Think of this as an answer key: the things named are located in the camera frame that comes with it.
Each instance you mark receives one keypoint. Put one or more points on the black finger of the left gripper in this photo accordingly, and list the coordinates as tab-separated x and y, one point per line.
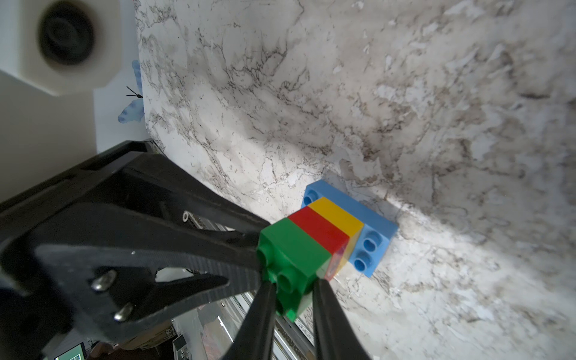
202	207

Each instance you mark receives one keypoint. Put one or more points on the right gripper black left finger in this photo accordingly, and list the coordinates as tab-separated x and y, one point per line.
254	339

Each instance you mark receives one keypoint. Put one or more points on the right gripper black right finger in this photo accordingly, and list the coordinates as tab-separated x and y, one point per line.
334	337

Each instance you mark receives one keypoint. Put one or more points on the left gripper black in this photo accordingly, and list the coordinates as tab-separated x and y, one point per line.
96	248

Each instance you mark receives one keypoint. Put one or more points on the green small lego brick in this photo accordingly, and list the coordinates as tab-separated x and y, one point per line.
293	261

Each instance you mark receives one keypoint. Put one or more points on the red square lego brick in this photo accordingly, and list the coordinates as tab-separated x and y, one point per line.
325	233

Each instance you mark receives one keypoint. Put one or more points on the blue long lego brick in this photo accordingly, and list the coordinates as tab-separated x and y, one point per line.
370	233

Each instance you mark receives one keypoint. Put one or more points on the yellow small lego brick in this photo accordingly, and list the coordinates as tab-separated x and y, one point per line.
345	222

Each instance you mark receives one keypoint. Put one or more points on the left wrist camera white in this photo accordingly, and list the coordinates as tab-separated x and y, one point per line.
61	47

